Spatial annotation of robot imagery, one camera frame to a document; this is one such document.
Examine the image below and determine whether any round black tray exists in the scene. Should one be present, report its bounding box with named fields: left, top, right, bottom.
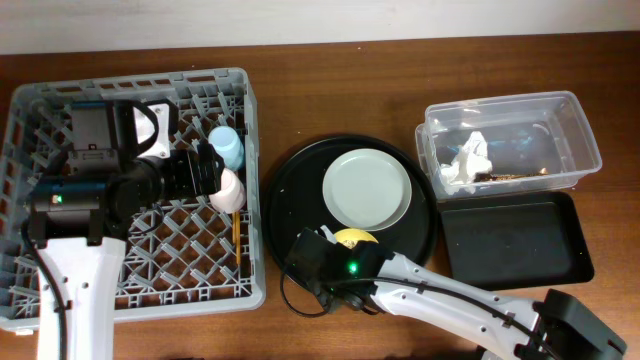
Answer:
left=262, top=135, right=438, bottom=270

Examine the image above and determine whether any grey dishwasher rack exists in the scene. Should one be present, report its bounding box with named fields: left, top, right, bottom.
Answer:
left=1, top=68, right=266, bottom=333

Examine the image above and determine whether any light blue plastic cup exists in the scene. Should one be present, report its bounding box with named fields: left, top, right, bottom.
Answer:
left=208, top=126, right=245, bottom=171

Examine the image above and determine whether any clear plastic storage bin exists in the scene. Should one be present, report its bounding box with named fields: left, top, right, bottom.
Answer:
left=415, top=91, right=602, bottom=202

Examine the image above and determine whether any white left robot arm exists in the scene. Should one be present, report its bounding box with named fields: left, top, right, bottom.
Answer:
left=21, top=100, right=224, bottom=359

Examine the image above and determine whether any gold brown snack wrapper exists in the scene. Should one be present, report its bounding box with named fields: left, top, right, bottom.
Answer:
left=474, top=168, right=548, bottom=183

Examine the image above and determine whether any rectangular black tray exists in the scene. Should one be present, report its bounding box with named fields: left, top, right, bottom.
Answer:
left=439, top=192, right=595, bottom=291

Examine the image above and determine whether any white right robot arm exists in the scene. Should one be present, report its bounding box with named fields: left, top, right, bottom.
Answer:
left=284, top=228, right=627, bottom=359

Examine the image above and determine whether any white round plate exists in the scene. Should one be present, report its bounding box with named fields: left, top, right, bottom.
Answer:
left=322, top=148, right=413, bottom=231

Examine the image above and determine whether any wooden chopstick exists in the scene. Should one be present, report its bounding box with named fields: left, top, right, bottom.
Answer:
left=233, top=211, right=242, bottom=268

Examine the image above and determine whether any white tissue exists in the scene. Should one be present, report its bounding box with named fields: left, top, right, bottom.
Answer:
left=439, top=131, right=493, bottom=186

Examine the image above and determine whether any pink plastic cup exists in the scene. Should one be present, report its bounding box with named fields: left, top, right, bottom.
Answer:
left=209, top=168, right=246, bottom=214

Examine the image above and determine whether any yellow bowl with food scraps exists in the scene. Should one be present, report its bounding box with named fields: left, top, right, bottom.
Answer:
left=334, top=228, right=378, bottom=249

